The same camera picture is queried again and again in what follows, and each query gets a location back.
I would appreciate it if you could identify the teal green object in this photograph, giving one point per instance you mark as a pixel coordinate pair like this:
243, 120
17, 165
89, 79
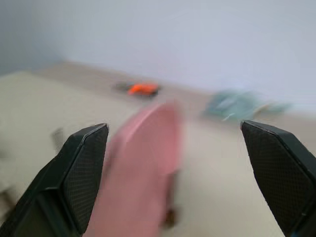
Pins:
229, 105

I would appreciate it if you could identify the orange and black tool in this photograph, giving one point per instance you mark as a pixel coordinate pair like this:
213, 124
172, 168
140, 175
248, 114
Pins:
142, 89

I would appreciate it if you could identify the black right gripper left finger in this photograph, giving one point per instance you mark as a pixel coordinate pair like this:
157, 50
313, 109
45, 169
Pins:
61, 187

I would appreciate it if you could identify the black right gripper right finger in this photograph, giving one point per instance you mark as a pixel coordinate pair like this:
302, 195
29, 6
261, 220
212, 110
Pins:
284, 177

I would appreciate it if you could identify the pink plate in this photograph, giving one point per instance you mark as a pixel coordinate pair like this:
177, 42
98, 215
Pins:
140, 172

